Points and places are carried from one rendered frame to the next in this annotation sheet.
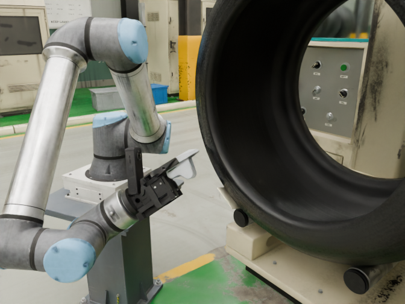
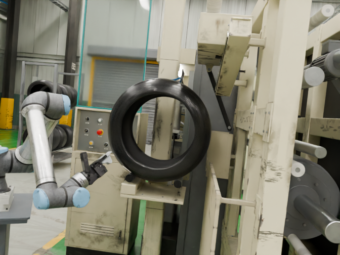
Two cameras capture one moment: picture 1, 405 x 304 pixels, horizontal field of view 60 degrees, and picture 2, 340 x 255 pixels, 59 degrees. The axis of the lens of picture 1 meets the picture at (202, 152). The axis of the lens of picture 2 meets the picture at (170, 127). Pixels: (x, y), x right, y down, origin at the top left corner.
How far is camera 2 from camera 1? 118 cm
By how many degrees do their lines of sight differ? 47
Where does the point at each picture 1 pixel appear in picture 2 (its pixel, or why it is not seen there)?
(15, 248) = (58, 195)
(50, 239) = (72, 189)
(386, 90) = (162, 129)
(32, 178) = (50, 165)
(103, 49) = (55, 108)
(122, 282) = not seen: outside the picture
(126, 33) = (67, 101)
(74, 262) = (86, 196)
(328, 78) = not seen: hidden behind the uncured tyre
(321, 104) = not seen: hidden behind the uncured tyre
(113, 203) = (81, 176)
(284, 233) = (155, 173)
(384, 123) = (162, 141)
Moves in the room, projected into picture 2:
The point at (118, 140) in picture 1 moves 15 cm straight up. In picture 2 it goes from (6, 164) to (8, 140)
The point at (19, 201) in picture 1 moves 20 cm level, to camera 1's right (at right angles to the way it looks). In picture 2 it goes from (50, 175) to (89, 172)
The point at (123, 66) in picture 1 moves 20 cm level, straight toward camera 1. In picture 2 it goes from (57, 116) to (82, 120)
